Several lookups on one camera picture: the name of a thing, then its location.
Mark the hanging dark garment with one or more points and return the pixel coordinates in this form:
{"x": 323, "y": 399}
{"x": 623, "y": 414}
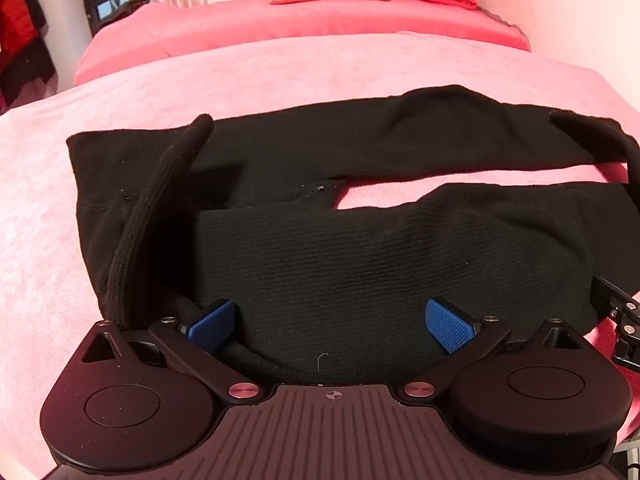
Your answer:
{"x": 42, "y": 55}

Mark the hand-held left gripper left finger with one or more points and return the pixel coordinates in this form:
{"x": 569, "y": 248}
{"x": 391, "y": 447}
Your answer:
{"x": 212, "y": 325}

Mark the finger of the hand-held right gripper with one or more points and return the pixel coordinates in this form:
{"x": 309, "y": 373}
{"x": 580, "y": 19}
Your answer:
{"x": 622, "y": 317}

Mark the hanging red jacket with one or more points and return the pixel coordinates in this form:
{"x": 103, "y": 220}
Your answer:
{"x": 15, "y": 25}

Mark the coral bed cover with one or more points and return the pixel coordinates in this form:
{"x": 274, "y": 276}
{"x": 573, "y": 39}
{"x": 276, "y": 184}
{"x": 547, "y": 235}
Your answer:
{"x": 250, "y": 25}

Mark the black pants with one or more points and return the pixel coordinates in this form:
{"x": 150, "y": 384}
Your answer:
{"x": 350, "y": 270}

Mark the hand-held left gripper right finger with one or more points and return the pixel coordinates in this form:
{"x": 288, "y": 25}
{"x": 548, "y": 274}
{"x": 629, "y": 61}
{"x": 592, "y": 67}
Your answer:
{"x": 447, "y": 325}

